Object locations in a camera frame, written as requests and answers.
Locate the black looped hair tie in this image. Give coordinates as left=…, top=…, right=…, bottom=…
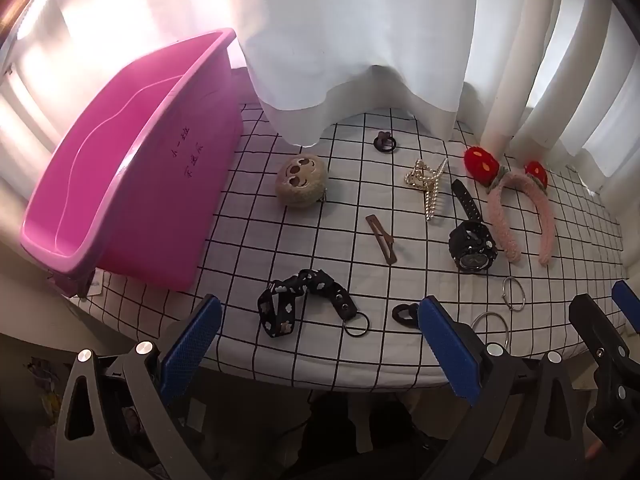
left=391, top=302, right=421, bottom=331

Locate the pink plastic basin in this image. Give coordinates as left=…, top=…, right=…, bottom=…
left=20, top=28, right=243, bottom=297

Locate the black cloud-print strap with ring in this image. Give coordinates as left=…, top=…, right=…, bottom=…
left=257, top=269, right=372, bottom=339

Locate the small black bow hair tie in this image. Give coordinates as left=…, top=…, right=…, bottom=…
left=372, top=131, right=400, bottom=154

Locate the pink fluffy strawberry headband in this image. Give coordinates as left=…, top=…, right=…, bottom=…
left=463, top=145, right=556, bottom=267

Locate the white curtain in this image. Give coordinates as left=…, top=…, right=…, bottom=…
left=0, top=0, right=640, bottom=241

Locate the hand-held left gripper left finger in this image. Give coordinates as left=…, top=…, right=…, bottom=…
left=52, top=294, right=223, bottom=480

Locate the white paper tag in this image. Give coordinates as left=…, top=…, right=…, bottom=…
left=82, top=270, right=106, bottom=301

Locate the brown metal hair clip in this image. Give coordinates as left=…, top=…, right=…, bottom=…
left=365, top=214, right=399, bottom=264

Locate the black digital wristwatch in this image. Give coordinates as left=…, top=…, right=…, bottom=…
left=447, top=178, right=498, bottom=275

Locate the beige plush sloth keychain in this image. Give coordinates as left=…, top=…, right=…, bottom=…
left=276, top=154, right=331, bottom=207

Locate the black checked white tablecloth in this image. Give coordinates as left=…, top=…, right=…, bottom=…
left=75, top=67, right=636, bottom=393

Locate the pearl hair claw clip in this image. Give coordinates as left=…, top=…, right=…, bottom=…
left=404, top=156, right=449, bottom=222

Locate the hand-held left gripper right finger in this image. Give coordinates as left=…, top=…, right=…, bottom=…
left=417, top=295, right=601, bottom=480

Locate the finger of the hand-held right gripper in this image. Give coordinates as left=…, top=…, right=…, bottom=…
left=612, top=280, right=640, bottom=336
left=569, top=294, right=640, bottom=456

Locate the silver ring bangle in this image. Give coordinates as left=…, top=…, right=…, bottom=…
left=470, top=311, right=511, bottom=348
left=501, top=276, right=526, bottom=312

